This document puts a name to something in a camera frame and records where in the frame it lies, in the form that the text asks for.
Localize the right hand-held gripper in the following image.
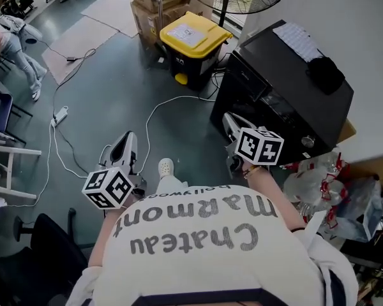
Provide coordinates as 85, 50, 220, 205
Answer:
222, 112, 285, 179

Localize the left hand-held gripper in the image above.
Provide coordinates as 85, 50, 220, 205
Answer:
82, 131, 147, 210

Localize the black detergent drawer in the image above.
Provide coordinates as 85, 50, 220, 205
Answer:
225, 69, 274, 101

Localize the person's right forearm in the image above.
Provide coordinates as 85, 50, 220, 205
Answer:
243, 165, 308, 233

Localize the person's left forearm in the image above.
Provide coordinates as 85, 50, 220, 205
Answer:
87, 204, 128, 267

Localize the white clog shoe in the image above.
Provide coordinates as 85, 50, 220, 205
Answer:
158, 157, 175, 180

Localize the white trouser leg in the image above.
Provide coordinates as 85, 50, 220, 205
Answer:
154, 174, 190, 198

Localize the white power strip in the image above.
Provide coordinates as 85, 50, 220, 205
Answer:
50, 105, 70, 128

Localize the black bin with yellow lid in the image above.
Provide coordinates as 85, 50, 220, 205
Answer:
159, 11, 234, 91

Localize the black pouch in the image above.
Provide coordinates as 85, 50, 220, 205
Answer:
305, 56, 346, 96

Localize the white sheet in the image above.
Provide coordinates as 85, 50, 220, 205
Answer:
272, 22, 324, 63

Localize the white stool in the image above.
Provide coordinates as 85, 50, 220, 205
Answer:
0, 129, 43, 204

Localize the grey floor mat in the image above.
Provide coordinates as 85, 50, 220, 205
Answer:
41, 15, 119, 85
80, 0, 142, 39

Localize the clear bag of plastic bottles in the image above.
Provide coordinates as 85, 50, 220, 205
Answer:
281, 152, 383, 244

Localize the blue chair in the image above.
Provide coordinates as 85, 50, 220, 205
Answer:
0, 74, 33, 147

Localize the black office chair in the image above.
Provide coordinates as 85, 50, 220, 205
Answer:
0, 207, 91, 306

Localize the stack of cardboard boxes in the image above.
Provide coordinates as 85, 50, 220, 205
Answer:
129, 0, 218, 45

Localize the brown cardboard box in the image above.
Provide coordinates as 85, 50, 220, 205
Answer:
334, 119, 383, 200

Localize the gold bracelet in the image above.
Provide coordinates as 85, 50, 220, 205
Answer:
242, 165, 263, 180

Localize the white cable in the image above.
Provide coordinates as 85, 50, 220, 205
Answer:
27, 119, 89, 207
137, 95, 216, 180

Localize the black cable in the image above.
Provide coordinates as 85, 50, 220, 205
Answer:
38, 40, 97, 175

